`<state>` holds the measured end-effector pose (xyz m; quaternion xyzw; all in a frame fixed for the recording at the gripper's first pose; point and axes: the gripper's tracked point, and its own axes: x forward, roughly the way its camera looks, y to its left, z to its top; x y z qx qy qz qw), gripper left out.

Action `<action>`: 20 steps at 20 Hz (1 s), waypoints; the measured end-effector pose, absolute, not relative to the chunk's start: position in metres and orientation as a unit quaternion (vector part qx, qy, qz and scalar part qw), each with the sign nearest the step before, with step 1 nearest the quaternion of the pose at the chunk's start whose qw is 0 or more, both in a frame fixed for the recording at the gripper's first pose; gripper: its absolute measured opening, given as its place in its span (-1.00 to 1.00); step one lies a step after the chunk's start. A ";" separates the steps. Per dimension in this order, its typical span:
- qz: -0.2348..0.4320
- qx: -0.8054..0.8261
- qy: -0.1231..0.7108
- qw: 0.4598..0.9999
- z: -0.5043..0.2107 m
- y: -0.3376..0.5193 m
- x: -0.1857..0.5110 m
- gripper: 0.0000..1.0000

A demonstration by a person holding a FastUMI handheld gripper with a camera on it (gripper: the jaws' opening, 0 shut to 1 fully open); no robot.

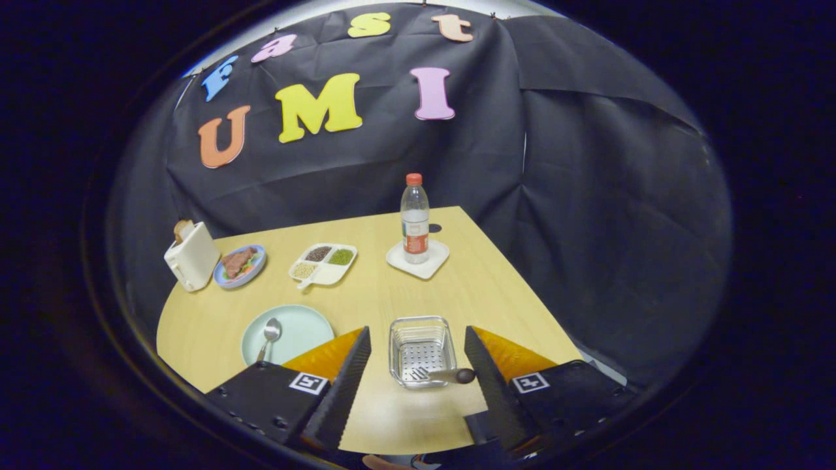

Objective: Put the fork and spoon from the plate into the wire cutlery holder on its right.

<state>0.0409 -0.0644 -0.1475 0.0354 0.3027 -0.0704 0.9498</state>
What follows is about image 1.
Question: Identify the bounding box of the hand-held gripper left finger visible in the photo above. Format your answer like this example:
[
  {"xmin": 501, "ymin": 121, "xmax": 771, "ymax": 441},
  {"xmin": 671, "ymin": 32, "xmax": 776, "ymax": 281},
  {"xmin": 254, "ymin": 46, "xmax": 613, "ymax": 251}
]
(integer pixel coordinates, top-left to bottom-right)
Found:
[{"xmin": 204, "ymin": 326, "xmax": 372, "ymax": 452}]

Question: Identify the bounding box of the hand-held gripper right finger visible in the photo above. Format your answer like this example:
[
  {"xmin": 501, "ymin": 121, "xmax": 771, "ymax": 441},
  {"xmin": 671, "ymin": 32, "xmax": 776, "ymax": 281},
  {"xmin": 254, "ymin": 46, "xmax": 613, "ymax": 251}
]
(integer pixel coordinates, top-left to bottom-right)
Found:
[{"xmin": 464, "ymin": 325, "xmax": 637, "ymax": 458}]

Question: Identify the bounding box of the wooden-handled fork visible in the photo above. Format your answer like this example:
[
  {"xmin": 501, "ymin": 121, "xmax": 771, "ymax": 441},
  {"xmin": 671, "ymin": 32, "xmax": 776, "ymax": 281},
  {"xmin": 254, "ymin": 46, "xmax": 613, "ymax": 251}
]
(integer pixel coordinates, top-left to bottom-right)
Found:
[{"xmin": 402, "ymin": 366, "xmax": 477, "ymax": 386}]

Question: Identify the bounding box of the metal spoon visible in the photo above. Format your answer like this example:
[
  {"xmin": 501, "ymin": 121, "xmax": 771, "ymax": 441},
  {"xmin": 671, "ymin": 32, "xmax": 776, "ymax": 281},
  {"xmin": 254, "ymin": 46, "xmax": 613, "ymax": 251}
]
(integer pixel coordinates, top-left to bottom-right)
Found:
[{"xmin": 255, "ymin": 318, "xmax": 283, "ymax": 364}]

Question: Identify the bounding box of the light green plate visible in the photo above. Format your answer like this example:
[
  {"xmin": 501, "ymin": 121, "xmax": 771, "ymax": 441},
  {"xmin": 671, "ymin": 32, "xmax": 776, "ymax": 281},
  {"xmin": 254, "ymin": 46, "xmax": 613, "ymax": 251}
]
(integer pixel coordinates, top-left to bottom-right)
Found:
[{"xmin": 241, "ymin": 304, "xmax": 336, "ymax": 366}]

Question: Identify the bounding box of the white divided dish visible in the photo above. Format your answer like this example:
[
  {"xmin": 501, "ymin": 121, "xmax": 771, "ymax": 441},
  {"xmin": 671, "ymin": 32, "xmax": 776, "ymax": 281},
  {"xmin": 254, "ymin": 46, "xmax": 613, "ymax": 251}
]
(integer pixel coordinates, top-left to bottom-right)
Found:
[{"xmin": 288, "ymin": 243, "xmax": 359, "ymax": 290}]

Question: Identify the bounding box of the white square coaster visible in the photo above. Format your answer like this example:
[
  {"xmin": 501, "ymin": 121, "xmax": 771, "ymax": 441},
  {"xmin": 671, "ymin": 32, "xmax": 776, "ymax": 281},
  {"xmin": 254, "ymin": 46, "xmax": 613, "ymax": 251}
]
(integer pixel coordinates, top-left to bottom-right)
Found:
[{"xmin": 386, "ymin": 239, "xmax": 451, "ymax": 281}]

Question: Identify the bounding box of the blue plate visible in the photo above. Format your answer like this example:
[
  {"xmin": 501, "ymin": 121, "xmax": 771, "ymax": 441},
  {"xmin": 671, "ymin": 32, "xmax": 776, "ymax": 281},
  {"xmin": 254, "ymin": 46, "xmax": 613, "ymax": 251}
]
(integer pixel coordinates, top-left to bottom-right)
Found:
[{"xmin": 213, "ymin": 244, "xmax": 267, "ymax": 289}]

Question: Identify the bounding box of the meat and salad food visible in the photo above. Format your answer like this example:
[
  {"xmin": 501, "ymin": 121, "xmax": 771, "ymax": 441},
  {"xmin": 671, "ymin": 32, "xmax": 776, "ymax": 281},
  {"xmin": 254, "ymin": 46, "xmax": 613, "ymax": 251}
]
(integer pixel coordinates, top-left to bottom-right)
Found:
[{"xmin": 221, "ymin": 247, "xmax": 259, "ymax": 280}]

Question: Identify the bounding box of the black backdrop cloth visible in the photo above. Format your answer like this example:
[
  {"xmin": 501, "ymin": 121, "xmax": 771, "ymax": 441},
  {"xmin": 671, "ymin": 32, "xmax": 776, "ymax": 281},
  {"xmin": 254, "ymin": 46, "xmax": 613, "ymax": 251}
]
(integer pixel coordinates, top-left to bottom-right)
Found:
[{"xmin": 108, "ymin": 3, "xmax": 732, "ymax": 392}]

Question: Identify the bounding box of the clear red-capped water bottle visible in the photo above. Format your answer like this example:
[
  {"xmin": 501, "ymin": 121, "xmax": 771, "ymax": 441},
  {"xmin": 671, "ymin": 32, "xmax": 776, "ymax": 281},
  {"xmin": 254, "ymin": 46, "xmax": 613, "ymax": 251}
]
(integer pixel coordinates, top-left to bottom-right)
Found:
[{"xmin": 400, "ymin": 173, "xmax": 430, "ymax": 264}]

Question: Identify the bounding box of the white toaster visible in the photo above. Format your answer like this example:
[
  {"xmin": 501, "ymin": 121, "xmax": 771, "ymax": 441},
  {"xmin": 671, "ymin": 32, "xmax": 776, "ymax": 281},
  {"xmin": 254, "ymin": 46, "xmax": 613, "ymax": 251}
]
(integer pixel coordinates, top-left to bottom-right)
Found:
[{"xmin": 163, "ymin": 222, "xmax": 221, "ymax": 292}]

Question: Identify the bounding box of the metal wire basket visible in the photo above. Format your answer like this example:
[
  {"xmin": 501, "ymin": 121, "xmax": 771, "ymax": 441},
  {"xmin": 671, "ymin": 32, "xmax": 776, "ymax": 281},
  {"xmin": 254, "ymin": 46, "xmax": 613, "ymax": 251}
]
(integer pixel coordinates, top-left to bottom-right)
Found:
[{"xmin": 389, "ymin": 316, "xmax": 457, "ymax": 390}]

